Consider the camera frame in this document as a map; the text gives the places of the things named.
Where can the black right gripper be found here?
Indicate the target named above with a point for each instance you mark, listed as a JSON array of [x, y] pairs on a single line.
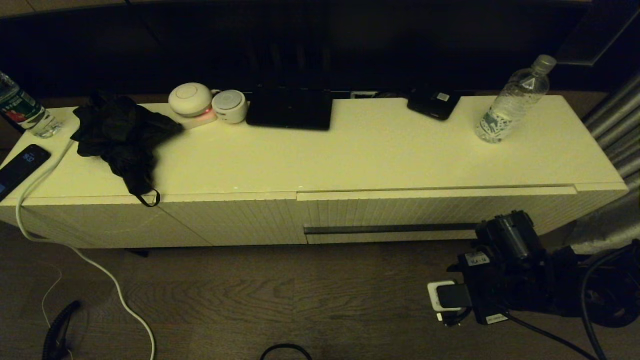
[[492, 285]]

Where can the white fluted drawer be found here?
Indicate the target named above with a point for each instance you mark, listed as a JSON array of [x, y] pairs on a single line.
[[400, 210]]

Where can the clear plastic water bottle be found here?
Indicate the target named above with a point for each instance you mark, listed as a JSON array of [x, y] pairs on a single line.
[[510, 106]]

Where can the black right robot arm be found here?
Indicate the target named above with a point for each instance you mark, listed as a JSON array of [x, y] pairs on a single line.
[[600, 295]]

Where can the white low cabinet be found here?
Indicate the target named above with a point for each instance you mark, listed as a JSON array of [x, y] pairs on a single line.
[[350, 160]]

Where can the grey curtain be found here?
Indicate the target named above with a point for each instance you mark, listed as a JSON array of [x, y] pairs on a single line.
[[615, 125]]

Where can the small black labelled box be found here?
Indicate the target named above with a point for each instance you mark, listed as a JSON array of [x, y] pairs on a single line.
[[432, 106]]

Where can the white power socket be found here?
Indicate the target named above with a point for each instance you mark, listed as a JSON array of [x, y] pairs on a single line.
[[363, 95]]

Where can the dark angular panel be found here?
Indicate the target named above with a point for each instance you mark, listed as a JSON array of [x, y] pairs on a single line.
[[595, 35]]

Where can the large black television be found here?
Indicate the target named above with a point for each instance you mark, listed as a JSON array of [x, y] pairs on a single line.
[[350, 45]]

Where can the black router box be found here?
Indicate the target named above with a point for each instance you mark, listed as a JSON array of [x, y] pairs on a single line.
[[290, 111]]

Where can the white cylindrical speaker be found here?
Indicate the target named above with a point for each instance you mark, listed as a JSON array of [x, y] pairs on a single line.
[[229, 106]]

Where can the white flat charging base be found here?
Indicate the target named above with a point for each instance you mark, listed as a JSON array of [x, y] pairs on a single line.
[[200, 120]]

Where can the white dome shaped device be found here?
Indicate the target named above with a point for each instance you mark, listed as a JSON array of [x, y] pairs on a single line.
[[190, 99]]

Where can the black crumpled cloth bag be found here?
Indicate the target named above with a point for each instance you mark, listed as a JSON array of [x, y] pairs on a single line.
[[120, 134]]

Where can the black smartphone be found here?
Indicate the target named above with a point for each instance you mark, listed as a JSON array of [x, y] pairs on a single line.
[[20, 169]]

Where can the green labelled water bottle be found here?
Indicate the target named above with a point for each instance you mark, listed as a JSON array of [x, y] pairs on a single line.
[[25, 112]]

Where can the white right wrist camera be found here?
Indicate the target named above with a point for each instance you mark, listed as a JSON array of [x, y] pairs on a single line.
[[440, 295]]

